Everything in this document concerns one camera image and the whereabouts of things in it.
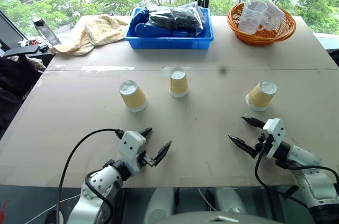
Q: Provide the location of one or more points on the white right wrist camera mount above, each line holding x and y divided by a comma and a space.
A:
275, 134

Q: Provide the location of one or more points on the clear bottle with black cap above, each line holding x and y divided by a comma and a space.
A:
49, 33

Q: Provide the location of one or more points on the grey rounded housing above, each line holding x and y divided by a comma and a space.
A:
212, 218

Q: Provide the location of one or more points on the white rounded housing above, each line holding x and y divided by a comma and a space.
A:
229, 200
160, 205

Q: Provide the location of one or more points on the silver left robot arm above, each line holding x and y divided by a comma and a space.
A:
100, 187

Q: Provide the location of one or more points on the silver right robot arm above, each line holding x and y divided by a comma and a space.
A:
315, 181

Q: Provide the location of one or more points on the dark flat panel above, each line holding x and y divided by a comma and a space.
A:
9, 32

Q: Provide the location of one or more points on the black chair armrest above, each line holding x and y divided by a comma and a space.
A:
22, 50

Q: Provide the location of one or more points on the black items in clear bag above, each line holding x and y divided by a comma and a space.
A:
176, 20

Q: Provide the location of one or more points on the cream terry towel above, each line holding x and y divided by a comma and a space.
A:
98, 32

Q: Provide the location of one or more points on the yellow ribbed paper cup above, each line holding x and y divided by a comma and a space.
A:
260, 97
178, 83
133, 97

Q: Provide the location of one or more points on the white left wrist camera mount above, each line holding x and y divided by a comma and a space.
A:
131, 145

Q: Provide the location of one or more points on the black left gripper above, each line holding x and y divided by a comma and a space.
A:
143, 159

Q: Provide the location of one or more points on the clear plastic measuring cup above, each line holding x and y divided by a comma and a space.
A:
274, 17
251, 17

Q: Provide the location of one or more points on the blue plastic bin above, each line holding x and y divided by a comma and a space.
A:
169, 41

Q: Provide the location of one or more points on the black chair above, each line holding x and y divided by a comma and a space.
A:
16, 83

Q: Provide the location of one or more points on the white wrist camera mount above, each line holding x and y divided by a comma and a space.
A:
131, 145
275, 134

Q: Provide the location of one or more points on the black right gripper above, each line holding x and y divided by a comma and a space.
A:
262, 142

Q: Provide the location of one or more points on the orange woven basket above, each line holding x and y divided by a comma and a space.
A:
265, 37

